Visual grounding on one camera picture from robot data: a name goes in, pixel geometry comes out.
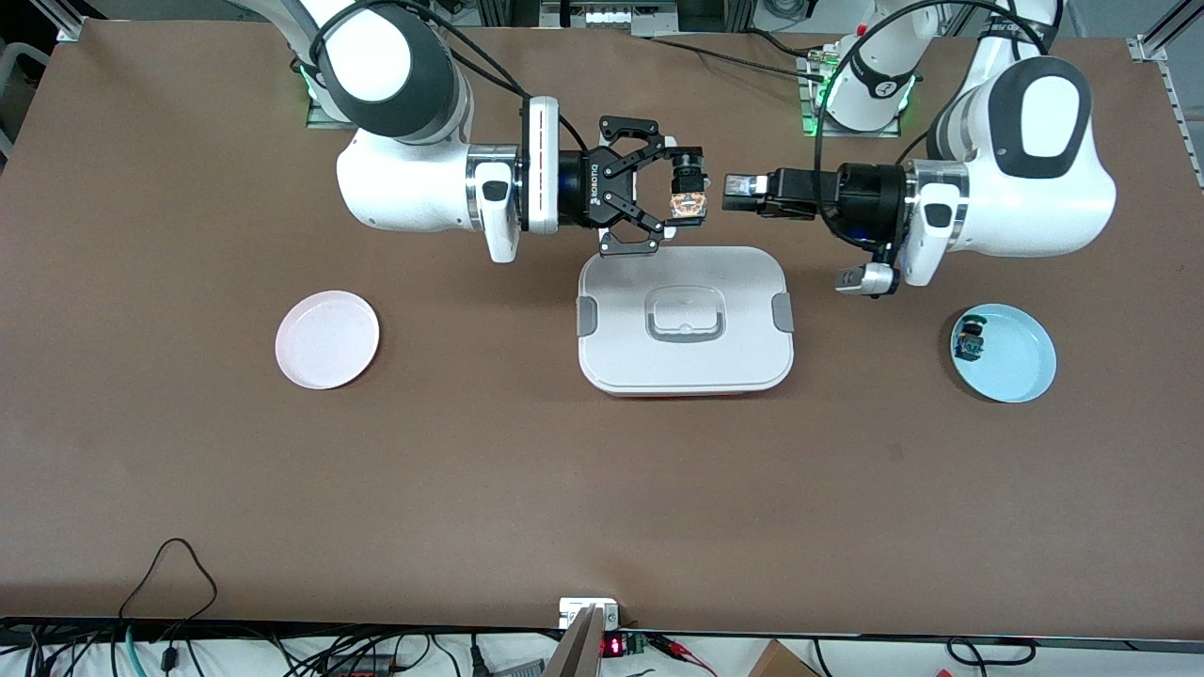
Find brown cardboard box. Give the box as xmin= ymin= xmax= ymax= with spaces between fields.
xmin=748 ymin=639 xmax=821 ymax=677

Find light blue round plate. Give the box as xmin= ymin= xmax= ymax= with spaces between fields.
xmin=950 ymin=303 xmax=1057 ymax=403

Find pink round plate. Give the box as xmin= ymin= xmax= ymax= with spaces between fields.
xmin=275 ymin=291 xmax=381 ymax=390

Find perforated metal strip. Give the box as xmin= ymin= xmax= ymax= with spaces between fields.
xmin=1162 ymin=58 xmax=1203 ymax=180

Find aluminium profile bar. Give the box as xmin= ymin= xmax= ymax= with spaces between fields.
xmin=544 ymin=605 xmax=605 ymax=677

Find red black clip leads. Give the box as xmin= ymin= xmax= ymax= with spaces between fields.
xmin=649 ymin=632 xmax=721 ymax=677

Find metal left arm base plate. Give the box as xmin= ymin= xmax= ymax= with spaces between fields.
xmin=798 ymin=52 xmax=902 ymax=139

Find long black table cable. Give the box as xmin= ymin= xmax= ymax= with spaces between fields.
xmin=644 ymin=36 xmax=833 ymax=81

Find aluminium frame rack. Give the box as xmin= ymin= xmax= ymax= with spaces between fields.
xmin=475 ymin=0 xmax=753 ymax=39

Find white lunch box grey handle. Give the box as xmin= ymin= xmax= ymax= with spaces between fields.
xmin=576 ymin=246 xmax=796 ymax=398

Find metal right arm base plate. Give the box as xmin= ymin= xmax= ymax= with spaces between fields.
xmin=306 ymin=66 xmax=344 ymax=130

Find aluminium frame corner profile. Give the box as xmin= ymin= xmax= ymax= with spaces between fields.
xmin=1127 ymin=0 xmax=1204 ymax=63
xmin=28 ymin=0 xmax=109 ymax=43

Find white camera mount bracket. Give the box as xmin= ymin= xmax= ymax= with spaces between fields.
xmin=559 ymin=598 xmax=622 ymax=631

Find black coiled floor cable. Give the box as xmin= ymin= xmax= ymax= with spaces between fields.
xmin=945 ymin=638 xmax=1036 ymax=667

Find thin black looped cable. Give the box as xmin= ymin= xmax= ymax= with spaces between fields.
xmin=118 ymin=538 xmax=219 ymax=650

